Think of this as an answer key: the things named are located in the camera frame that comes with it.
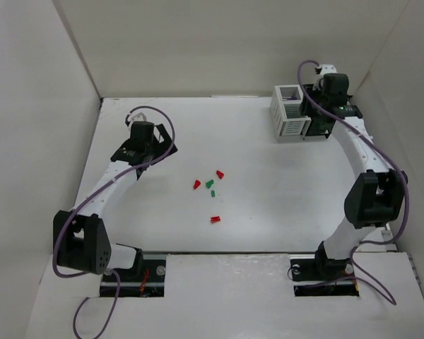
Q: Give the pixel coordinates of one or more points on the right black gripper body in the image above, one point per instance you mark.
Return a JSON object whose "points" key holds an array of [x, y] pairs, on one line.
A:
{"points": [[316, 126]]}

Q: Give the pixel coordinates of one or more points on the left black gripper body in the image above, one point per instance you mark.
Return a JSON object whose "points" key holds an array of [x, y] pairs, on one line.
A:
{"points": [[166, 140]]}

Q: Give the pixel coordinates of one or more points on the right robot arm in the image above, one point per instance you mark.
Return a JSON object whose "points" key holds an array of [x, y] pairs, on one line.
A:
{"points": [[377, 194]]}

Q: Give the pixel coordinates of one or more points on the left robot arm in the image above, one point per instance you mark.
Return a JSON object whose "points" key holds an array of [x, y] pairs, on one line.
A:
{"points": [[80, 235]]}

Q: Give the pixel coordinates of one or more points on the black slotted container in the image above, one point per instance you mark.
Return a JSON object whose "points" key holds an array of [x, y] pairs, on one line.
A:
{"points": [[320, 125]]}

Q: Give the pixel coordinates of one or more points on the white slotted container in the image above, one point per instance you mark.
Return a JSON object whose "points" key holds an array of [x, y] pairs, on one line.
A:
{"points": [[286, 117]]}

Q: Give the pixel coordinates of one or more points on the small green slope lego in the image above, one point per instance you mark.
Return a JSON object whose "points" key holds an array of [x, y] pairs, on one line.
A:
{"points": [[209, 183]]}

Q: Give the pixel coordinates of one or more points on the small red slope lego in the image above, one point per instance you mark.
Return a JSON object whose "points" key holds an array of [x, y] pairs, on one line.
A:
{"points": [[220, 174]]}

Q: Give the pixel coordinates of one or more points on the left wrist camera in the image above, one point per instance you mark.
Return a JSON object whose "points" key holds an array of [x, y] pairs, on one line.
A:
{"points": [[134, 116]]}

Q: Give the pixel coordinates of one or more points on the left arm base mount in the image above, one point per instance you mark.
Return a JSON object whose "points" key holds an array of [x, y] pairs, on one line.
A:
{"points": [[141, 274]]}

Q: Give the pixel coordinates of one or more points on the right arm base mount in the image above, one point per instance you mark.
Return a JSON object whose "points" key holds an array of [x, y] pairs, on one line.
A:
{"points": [[312, 279]]}

